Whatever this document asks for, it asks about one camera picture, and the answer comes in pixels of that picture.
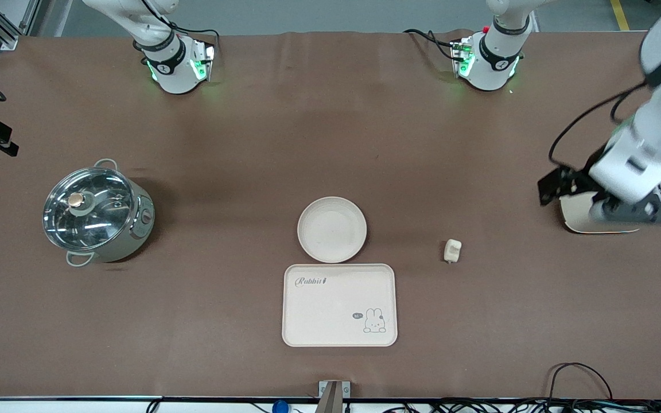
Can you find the round white plate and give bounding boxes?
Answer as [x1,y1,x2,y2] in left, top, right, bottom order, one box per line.
[297,197,367,264]

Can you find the beige rounded plate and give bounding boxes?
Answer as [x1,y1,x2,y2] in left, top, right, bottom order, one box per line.
[560,192,641,235]

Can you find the white rabbit print tray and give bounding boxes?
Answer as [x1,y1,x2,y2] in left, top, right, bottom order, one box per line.
[282,263,398,348]

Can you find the brown table cover sheet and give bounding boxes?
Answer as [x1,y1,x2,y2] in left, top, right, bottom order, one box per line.
[0,30,661,400]

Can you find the grey-green electric cooking pot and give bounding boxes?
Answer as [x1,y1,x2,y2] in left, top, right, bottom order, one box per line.
[42,159,156,267]

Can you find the glass pot lid with knob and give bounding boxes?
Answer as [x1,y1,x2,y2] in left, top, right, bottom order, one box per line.
[42,167,136,250]

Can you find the black looped cable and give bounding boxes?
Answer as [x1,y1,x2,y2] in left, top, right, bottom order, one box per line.
[547,363,614,402]

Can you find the black cable bundle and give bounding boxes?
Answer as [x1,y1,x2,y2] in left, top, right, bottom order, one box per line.
[382,398,661,413]

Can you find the black arm base cable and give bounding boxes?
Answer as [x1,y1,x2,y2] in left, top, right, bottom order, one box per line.
[141,0,220,64]
[404,29,458,61]

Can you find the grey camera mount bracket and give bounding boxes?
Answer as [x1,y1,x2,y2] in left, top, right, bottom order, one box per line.
[318,380,352,413]

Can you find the aluminium frame profile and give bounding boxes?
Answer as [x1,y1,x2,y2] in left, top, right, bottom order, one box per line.
[0,0,41,51]

